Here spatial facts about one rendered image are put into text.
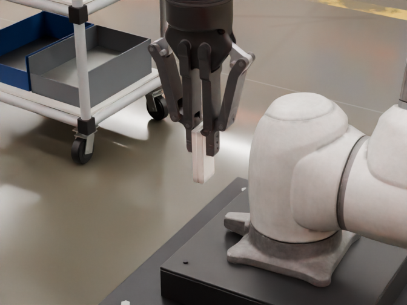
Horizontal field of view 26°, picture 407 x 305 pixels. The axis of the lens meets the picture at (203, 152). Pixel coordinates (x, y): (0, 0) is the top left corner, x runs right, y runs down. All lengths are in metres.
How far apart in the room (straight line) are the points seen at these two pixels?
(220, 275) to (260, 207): 0.13
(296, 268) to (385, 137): 0.27
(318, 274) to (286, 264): 0.06
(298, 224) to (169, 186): 1.00
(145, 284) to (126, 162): 0.98
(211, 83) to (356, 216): 0.43
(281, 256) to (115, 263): 0.73
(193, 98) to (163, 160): 1.47
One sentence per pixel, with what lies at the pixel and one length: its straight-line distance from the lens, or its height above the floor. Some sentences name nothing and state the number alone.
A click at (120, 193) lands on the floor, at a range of 2.35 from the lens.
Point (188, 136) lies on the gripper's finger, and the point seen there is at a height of 0.75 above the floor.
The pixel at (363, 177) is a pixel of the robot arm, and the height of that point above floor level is 0.57.
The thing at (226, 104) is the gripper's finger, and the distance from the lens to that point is 1.01.
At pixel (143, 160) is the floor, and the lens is 2.50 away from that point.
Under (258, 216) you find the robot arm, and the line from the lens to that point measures 1.44.
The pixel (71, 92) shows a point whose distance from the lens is 2.46.
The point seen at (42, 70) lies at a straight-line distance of 2.59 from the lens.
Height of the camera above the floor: 1.25
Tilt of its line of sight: 30 degrees down
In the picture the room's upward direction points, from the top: straight up
